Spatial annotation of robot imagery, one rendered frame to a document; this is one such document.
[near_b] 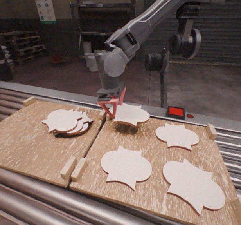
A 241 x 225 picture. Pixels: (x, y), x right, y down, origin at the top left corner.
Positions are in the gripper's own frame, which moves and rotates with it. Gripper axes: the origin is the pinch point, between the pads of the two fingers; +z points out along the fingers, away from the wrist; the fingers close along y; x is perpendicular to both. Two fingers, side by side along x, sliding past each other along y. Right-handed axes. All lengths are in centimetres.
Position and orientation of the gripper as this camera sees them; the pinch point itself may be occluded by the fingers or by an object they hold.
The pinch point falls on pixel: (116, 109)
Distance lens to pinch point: 51.4
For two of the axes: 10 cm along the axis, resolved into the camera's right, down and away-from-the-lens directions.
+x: -9.4, 0.2, 3.4
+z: 1.8, 8.8, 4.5
